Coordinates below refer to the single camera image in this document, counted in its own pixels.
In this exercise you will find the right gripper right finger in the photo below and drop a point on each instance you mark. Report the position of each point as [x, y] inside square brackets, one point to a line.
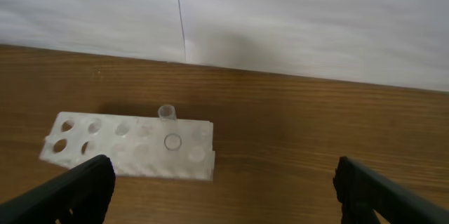
[393, 199]

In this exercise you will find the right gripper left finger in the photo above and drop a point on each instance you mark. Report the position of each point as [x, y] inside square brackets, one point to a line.
[70, 192]

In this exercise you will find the white test tube rack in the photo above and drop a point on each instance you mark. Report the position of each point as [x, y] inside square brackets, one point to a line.
[140, 153]

